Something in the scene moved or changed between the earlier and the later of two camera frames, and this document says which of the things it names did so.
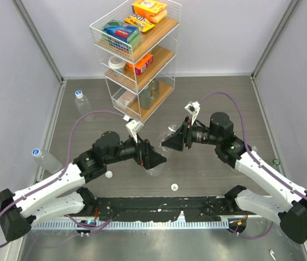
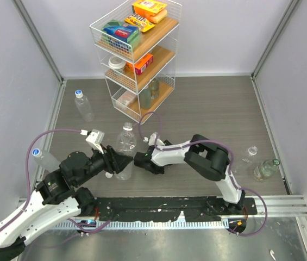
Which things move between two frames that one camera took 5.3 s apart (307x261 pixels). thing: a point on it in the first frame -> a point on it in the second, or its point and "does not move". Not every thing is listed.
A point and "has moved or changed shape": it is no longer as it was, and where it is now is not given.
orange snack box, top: [146, 8] does not move
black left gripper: [144, 156] -> [116, 163]
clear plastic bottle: [83, 105] does not move
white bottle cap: [108, 174] does not move
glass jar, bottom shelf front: [145, 98] does not move
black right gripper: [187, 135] -> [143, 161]
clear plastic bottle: [165, 152] has moved or changed shape
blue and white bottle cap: [79, 93] does not move
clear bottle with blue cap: [50, 163] does not move
